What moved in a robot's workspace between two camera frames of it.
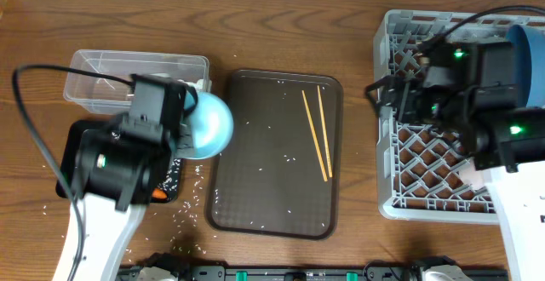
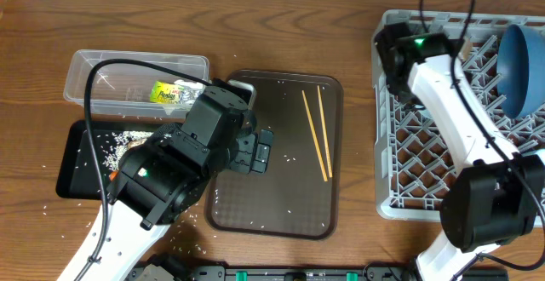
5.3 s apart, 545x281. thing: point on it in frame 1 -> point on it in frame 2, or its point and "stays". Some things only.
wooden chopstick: [314, 139] stays
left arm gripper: [190, 146] -> [255, 157]
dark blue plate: [528, 64] stays
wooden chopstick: [324, 132] stays
